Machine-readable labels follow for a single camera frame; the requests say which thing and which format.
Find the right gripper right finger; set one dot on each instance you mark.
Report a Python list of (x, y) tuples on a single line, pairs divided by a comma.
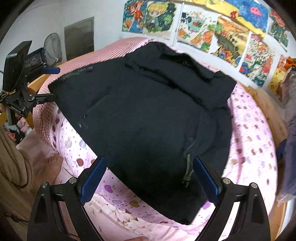
[(209, 180)]

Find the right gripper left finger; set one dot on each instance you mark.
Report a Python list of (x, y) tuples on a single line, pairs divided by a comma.
[(90, 178)]

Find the black padded jacket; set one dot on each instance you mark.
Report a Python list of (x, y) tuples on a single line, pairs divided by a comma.
[(150, 113)]

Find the standing electric fan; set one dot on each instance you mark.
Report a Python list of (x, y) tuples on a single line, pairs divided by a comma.
[(52, 50)]

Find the person bare foot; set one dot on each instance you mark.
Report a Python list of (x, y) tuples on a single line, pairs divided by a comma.
[(49, 171)]

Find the pink apple print bedsheet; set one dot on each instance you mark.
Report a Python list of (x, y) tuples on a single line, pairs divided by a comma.
[(251, 221)]

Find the yellow bear drawing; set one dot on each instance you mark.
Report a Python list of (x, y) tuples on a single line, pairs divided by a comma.
[(278, 76)]

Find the orange haired girl drawing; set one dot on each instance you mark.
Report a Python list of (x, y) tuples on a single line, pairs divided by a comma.
[(134, 16)]

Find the city 2024 drawing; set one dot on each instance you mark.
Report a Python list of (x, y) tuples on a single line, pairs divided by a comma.
[(258, 60)]

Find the autumn landscape drawing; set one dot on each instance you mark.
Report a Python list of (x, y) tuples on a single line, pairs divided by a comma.
[(231, 40)]

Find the blond boy drawing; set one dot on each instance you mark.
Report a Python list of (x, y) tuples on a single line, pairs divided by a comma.
[(159, 19)]

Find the fruit juice drawing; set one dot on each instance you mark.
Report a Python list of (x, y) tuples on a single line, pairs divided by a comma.
[(196, 27)]

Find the red haired soldier drawing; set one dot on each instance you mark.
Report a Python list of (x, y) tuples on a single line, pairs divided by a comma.
[(278, 29)]

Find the blue sea jellyfish drawing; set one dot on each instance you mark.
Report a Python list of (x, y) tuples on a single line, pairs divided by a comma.
[(250, 14)]

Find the wooden bed frame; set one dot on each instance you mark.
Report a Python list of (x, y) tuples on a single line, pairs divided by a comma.
[(260, 107)]

